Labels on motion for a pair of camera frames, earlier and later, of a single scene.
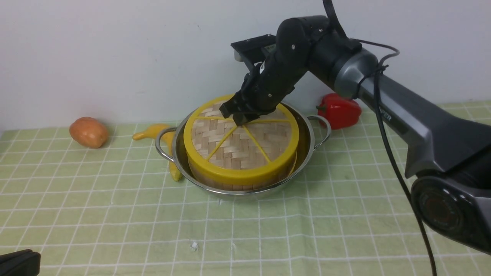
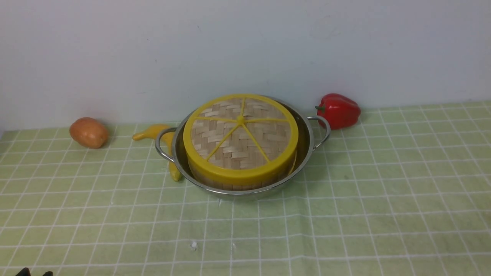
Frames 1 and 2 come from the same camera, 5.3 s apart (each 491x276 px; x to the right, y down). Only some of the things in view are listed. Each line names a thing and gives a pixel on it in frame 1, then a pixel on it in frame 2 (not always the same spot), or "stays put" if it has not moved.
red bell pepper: x=342 y=112 stays put
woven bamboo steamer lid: x=259 y=150 stays put
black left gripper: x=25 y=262 → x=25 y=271
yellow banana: x=152 y=133 stays put
